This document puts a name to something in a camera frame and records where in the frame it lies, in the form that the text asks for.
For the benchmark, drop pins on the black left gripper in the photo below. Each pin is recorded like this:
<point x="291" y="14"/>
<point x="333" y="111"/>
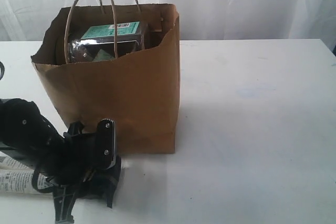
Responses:
<point x="62" y="173"/>

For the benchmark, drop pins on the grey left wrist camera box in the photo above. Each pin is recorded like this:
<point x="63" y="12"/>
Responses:
<point x="105" y="150"/>

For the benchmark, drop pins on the clear jar with yellow lid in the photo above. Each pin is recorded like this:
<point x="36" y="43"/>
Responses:
<point x="96" y="43"/>

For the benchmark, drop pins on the brown paper bag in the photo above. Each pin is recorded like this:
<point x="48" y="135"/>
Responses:
<point x="140" y="90"/>

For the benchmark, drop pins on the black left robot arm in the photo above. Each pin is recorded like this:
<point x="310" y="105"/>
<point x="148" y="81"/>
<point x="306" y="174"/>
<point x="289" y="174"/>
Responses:
<point x="26" y="135"/>

